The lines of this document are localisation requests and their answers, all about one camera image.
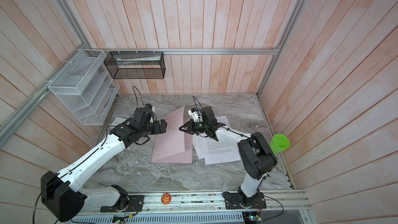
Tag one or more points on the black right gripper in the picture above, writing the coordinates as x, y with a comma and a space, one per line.
190, 129

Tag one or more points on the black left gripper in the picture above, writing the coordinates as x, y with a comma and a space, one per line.
157, 129

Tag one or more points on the pink file folder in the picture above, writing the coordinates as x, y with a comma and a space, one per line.
174, 146

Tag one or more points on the printed white paper sheet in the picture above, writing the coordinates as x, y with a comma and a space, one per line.
214, 152

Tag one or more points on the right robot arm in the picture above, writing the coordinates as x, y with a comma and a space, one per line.
257, 156

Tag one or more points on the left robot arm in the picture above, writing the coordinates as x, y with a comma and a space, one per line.
63, 194

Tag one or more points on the white power socket box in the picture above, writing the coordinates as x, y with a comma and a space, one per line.
117, 121

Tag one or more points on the red round sticker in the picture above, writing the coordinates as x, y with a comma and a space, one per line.
166, 198

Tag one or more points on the green plastic goblet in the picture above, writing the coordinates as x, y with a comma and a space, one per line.
279, 143

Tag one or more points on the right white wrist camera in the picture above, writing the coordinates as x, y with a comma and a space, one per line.
195, 114

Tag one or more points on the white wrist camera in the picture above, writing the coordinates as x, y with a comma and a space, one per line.
150, 107
195, 114

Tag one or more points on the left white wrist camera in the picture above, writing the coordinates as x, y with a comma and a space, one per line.
150, 107

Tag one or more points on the black wire mesh basket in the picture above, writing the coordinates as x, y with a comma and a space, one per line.
135, 64

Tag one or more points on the white wire mesh shelf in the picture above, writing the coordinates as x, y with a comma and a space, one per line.
86, 92

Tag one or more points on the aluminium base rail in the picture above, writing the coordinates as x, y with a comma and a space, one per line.
182, 202

